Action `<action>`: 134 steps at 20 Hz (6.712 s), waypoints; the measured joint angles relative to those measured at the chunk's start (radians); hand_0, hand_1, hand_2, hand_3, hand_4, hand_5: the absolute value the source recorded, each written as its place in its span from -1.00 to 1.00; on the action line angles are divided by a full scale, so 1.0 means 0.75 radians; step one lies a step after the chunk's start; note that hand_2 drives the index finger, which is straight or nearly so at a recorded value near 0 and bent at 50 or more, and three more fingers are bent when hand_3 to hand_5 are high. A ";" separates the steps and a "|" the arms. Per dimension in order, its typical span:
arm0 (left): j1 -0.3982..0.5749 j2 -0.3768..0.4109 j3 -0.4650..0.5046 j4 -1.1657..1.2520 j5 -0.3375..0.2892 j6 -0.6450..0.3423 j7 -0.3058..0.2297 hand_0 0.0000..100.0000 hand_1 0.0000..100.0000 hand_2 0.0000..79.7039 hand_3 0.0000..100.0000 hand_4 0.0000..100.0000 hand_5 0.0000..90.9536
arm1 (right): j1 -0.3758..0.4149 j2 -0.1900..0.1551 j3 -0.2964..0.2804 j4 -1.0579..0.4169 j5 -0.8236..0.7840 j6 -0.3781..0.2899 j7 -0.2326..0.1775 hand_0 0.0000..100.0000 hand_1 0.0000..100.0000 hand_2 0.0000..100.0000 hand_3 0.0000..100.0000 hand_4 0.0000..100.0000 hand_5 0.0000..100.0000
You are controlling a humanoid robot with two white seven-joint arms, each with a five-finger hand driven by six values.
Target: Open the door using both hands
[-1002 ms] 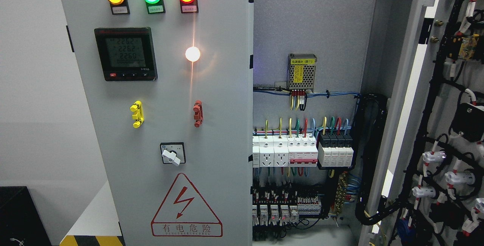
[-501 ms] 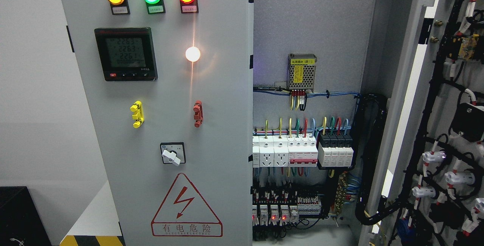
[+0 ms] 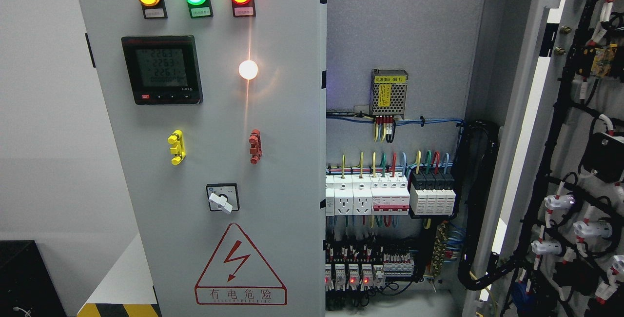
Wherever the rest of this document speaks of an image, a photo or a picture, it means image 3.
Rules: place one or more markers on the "grey cabinet door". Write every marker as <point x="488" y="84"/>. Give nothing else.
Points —
<point x="573" y="265"/>
<point x="279" y="197"/>

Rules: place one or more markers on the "white red breaker row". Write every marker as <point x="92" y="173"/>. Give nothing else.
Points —
<point x="383" y="195"/>

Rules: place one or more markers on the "metal mesh power supply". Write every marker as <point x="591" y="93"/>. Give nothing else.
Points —
<point x="388" y="92"/>

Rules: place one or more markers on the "white glowing lamp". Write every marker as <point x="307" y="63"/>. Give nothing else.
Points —
<point x="248" y="69"/>

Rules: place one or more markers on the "black white surge protector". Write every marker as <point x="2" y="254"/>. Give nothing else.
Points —
<point x="431" y="195"/>

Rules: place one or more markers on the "red electric hazard warning sticker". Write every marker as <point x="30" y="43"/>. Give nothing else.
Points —
<point x="237" y="273"/>

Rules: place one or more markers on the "relay terminal row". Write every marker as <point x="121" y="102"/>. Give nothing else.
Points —
<point x="361" y="266"/>

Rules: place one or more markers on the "black digital power meter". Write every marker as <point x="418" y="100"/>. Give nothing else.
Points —
<point x="163" y="69"/>

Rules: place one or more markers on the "yellow indicator light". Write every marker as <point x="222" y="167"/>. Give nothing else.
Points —
<point x="153" y="9"/>

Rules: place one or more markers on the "red terminal post block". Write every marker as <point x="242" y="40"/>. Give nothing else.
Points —
<point x="255" y="146"/>

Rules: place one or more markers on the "yellow terminal post block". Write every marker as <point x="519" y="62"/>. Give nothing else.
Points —
<point x="177" y="147"/>

